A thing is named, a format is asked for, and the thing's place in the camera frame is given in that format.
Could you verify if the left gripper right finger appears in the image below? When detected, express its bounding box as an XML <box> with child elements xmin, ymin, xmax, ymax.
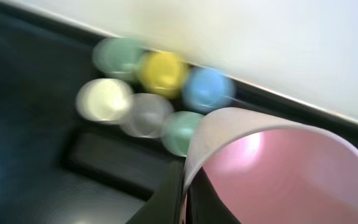
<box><xmin>186</xmin><ymin>167</ymin><xmax>242</xmax><ymax>224</ymax></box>

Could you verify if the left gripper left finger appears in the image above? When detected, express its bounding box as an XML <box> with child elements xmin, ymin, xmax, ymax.
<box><xmin>125</xmin><ymin>159</ymin><xmax>185</xmax><ymax>224</ymax></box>

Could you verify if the pink cup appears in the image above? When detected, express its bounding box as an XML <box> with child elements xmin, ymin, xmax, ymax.
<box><xmin>178</xmin><ymin>106</ymin><xmax>358</xmax><ymax>224</ymax></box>

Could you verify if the green cup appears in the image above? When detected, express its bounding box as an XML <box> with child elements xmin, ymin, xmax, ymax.
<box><xmin>91</xmin><ymin>37</ymin><xmax>145</xmax><ymax>82</ymax></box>
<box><xmin>160</xmin><ymin>111</ymin><xmax>205</xmax><ymax>158</ymax></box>

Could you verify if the grey cup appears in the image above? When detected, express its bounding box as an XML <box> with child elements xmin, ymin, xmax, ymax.
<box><xmin>119</xmin><ymin>93</ymin><xmax>175</xmax><ymax>139</ymax></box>

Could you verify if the blue cup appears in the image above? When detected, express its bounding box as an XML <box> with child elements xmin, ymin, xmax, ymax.
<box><xmin>181</xmin><ymin>67</ymin><xmax>236</xmax><ymax>114</ymax></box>

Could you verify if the white cup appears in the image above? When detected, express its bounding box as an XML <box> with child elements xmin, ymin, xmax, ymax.
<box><xmin>75</xmin><ymin>77</ymin><xmax>135</xmax><ymax>126</ymax></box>

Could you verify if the yellow cup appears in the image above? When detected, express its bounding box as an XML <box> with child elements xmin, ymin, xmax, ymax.
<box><xmin>137</xmin><ymin>51</ymin><xmax>190</xmax><ymax>100</ymax></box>

